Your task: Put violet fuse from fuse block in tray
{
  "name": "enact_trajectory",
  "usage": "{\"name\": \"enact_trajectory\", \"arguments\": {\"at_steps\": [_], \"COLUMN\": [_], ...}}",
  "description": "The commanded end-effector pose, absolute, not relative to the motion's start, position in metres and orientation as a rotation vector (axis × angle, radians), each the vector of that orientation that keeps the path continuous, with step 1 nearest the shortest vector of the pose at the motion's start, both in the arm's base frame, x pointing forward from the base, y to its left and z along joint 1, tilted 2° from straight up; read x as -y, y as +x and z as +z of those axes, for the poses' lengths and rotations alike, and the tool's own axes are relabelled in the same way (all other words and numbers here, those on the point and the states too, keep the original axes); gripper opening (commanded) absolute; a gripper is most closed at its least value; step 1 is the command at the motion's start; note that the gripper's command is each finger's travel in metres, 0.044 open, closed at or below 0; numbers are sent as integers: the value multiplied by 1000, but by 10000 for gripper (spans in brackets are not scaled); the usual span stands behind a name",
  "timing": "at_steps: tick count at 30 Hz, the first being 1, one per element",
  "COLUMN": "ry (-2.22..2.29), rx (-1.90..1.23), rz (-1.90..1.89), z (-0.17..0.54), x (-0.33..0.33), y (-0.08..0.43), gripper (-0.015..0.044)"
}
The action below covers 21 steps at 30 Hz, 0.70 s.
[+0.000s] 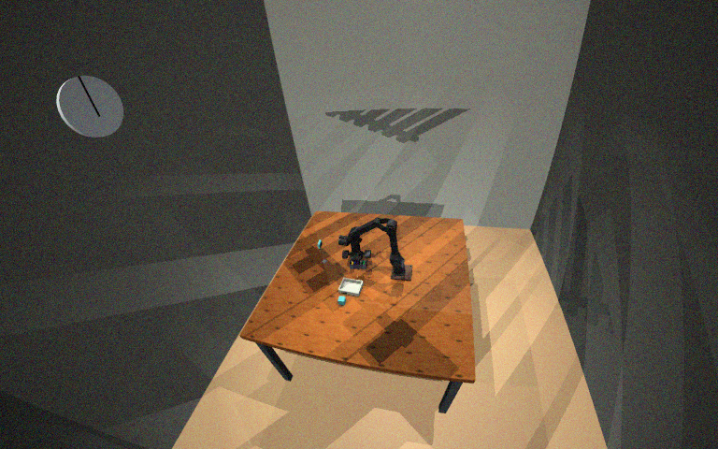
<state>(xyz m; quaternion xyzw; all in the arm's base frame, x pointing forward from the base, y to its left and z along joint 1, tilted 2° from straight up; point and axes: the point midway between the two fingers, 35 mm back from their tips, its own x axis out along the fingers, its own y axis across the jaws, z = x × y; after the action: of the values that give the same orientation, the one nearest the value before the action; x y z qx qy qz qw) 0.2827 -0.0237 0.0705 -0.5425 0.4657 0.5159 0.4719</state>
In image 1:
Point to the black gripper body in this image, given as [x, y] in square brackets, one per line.
[345, 253]

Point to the white square tray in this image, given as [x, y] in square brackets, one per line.
[350, 287]

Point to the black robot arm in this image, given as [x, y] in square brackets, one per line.
[354, 239]

